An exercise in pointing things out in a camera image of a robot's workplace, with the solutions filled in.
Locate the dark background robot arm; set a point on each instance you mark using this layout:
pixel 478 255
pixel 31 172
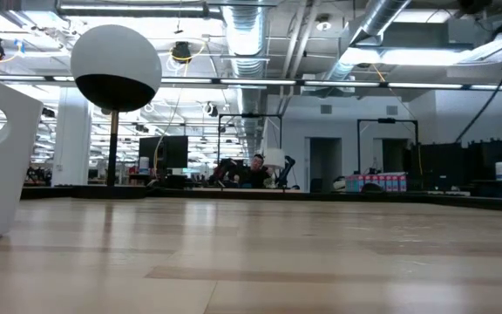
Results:
pixel 288 168
pixel 222 172

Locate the white plastic bin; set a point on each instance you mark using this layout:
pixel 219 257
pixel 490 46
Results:
pixel 7 183

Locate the person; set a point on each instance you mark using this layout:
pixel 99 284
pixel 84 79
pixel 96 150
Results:
pixel 255 176

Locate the white box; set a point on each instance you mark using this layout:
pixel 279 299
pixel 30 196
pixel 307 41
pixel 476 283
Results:
pixel 274 158

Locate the long ceiling light strip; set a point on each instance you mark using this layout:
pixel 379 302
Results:
pixel 255 81

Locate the black monitor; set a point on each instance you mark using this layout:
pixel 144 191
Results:
pixel 172 152

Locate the pink and blue boxes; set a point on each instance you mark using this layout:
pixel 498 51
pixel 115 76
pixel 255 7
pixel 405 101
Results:
pixel 381 183

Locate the white globe table lamp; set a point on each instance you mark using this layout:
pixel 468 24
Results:
pixel 116 52

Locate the white column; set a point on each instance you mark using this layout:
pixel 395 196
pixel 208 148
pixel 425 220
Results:
pixel 72 144

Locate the black cabinets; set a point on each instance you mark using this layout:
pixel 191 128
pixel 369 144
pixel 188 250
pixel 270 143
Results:
pixel 442 165

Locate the black background rig frame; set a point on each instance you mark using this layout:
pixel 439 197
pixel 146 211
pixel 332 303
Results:
pixel 251 115
pixel 386 120

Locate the black aluminium table frame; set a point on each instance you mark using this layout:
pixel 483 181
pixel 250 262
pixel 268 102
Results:
pixel 364 197

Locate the silver ventilation duct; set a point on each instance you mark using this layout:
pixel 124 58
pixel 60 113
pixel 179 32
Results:
pixel 246 35
pixel 381 13

